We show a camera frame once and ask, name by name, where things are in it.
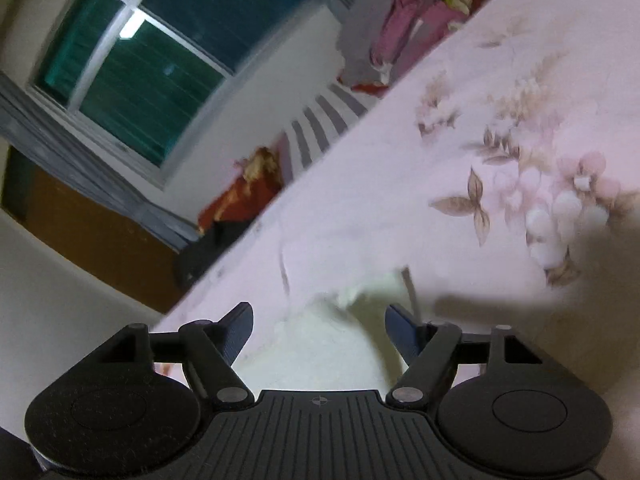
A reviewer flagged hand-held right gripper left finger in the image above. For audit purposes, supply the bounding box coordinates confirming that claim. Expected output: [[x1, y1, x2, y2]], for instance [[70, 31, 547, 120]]
[[97, 301, 257, 408]]

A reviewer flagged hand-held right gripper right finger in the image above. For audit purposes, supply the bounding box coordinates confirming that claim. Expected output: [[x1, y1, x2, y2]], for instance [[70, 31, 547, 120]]
[[384, 303, 546, 408]]

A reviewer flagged white knit sweater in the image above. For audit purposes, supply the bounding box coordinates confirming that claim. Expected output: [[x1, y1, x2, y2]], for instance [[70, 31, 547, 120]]
[[235, 265, 416, 396]]

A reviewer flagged pile of clothes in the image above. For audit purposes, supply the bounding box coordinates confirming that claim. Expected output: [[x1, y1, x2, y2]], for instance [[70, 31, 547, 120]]
[[336, 0, 473, 97]]

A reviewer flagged black cloth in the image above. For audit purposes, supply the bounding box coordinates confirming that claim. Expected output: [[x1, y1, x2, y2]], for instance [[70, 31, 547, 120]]
[[172, 219, 252, 292]]

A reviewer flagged red floral cloth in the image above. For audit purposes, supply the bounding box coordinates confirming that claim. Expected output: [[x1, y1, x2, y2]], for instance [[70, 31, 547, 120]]
[[197, 145, 284, 235]]

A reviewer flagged brown wooden door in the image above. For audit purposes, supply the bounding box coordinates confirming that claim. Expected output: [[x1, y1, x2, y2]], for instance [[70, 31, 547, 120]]
[[0, 150, 197, 313]]

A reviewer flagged pink floral bedsheet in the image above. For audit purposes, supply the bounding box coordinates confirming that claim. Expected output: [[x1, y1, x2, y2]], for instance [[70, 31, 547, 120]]
[[150, 0, 640, 431]]

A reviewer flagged grey striped cloth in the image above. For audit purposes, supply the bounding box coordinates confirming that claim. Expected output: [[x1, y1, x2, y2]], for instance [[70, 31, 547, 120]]
[[280, 82, 382, 181]]

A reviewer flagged white framed window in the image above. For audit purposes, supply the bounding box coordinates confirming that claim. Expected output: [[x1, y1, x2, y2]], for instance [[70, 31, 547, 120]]
[[30, 0, 321, 183]]

